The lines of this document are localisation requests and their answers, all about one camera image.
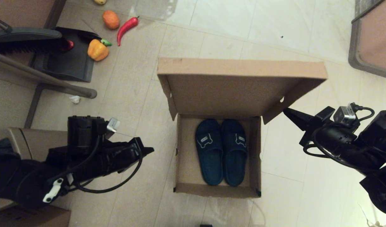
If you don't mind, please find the blue slipper bone print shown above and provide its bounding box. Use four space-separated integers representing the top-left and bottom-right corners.
195 119 224 186
221 119 248 187

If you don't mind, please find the brown cardboard shoe box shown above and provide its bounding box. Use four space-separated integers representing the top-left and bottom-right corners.
157 57 328 198

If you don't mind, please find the brown trash bin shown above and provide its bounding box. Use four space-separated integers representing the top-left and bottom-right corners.
0 127 70 212

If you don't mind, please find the dark metal furniture leg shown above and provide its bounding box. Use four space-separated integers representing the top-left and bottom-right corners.
24 83 44 129

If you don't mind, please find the black plastic dustpan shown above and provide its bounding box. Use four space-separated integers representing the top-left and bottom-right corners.
30 27 102 83

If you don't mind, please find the brown cardboard carton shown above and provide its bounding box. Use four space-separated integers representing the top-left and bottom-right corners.
0 205 71 227

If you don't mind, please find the orange bell pepper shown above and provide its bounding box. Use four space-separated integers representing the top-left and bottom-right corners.
87 39 109 62

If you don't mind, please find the brown furniture bar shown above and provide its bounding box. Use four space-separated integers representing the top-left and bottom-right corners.
0 49 97 99

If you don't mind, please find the dark eggplant with green stem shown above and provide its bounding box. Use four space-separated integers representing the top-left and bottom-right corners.
77 32 113 47

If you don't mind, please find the red chili pepper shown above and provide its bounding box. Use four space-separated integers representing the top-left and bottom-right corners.
117 16 139 47

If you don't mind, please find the orange round fruit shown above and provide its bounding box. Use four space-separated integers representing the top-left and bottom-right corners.
102 10 120 30

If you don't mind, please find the grey broom with black bristles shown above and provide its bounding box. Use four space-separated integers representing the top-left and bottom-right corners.
0 13 69 55

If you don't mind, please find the brown wooden cabinet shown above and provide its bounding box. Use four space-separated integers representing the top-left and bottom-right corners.
0 0 67 30

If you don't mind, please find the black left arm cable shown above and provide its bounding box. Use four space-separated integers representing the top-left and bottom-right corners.
48 136 143 194

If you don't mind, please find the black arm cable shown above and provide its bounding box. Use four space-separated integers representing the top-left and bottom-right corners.
48 136 143 194
303 107 376 169

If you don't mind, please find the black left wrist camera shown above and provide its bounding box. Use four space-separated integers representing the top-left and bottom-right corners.
68 116 121 148

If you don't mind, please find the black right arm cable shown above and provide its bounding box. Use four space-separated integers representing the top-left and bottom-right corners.
303 107 376 169

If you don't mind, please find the brown table with grey frame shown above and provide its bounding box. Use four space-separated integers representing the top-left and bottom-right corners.
348 0 386 81

